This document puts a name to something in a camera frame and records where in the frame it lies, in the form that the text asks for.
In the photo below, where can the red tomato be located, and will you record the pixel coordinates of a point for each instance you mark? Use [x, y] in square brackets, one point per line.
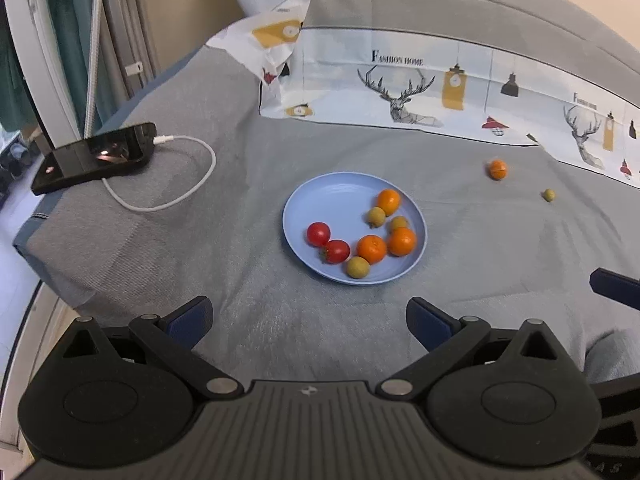
[337, 251]
[318, 234]

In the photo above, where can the tan longan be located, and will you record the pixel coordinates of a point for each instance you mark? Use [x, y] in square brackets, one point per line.
[376, 216]
[358, 267]
[549, 194]
[398, 221]

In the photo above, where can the light blue plate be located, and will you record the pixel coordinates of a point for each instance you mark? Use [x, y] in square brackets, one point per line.
[330, 200]

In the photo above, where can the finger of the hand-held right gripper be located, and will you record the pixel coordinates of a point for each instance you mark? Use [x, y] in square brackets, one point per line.
[612, 285]

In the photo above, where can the plastic-wrapped orange tangerine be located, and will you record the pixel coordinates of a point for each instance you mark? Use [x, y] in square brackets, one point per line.
[498, 169]

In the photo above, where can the white window frame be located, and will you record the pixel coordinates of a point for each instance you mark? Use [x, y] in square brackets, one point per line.
[35, 50]

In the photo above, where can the green curtain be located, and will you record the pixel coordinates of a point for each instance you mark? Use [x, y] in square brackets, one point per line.
[65, 35]

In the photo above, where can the black smartphone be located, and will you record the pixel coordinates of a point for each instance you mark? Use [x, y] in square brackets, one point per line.
[90, 157]

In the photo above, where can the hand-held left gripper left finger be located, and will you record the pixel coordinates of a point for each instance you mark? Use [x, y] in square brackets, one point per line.
[192, 317]

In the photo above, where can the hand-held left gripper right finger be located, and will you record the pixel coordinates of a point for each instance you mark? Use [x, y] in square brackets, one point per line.
[429, 317]

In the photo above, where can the white deer-print cloth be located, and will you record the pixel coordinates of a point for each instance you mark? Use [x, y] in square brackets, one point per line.
[350, 85]

